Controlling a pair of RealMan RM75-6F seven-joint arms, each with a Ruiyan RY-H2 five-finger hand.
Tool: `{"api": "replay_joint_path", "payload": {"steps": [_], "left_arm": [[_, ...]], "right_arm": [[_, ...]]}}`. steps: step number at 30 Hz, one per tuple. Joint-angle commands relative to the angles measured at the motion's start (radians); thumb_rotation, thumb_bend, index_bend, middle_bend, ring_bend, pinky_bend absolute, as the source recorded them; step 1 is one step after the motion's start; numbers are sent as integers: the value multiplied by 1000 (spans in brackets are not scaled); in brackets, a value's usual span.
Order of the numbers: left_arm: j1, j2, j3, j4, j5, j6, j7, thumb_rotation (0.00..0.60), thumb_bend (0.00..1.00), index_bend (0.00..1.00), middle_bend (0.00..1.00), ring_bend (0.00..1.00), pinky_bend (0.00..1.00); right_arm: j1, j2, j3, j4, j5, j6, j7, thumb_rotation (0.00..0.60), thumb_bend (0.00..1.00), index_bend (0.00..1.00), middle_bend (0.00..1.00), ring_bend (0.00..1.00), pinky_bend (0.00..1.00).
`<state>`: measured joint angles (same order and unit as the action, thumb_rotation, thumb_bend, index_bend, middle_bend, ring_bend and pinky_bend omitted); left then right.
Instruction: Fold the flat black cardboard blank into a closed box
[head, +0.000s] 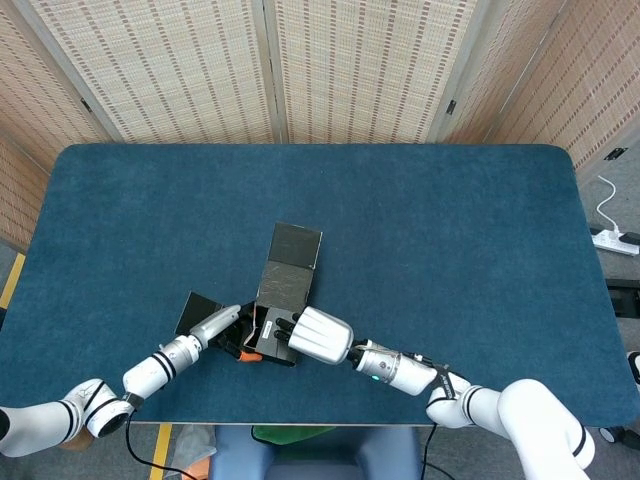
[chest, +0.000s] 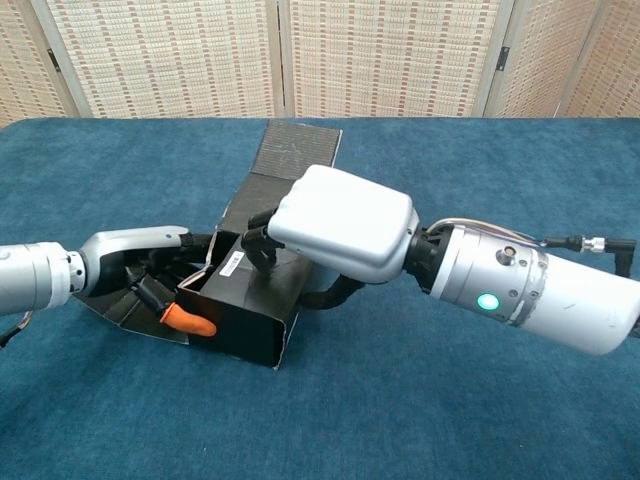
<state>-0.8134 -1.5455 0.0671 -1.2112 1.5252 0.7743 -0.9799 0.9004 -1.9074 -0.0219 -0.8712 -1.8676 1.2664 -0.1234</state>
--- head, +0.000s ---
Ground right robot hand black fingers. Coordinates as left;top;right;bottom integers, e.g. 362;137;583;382
273;305;355;365

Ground left robot hand orange thumb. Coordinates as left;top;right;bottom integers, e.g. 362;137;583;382
188;303;262;364

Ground black cardboard box cutout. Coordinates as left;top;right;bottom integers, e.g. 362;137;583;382
173;221;324;369

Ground blue felt table mat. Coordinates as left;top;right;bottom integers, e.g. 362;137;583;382
0;143;634;427

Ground blue robot torso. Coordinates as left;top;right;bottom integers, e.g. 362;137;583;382
208;425;424;480

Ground white plastic bag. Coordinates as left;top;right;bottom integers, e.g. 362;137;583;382
167;424;219;476

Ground orange packet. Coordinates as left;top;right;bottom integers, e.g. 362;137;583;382
182;459;212;480

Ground woven bamboo screen panel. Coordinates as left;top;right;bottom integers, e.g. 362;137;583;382
487;0;640;174
0;0;111;251
262;0;494;145
434;0;571;146
14;0;281;145

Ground white power strip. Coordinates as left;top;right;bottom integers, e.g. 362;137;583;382
591;227;640;256

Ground black equipment base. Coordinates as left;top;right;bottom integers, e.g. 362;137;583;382
605;278;640;317

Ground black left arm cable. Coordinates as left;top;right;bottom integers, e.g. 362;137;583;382
123;412;201;480

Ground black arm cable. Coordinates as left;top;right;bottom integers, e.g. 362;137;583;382
421;422;439;480
123;412;201;480

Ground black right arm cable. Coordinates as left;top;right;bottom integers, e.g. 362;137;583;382
421;422;439;480

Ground white power cable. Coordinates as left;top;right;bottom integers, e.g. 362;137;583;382
597;174;624;236

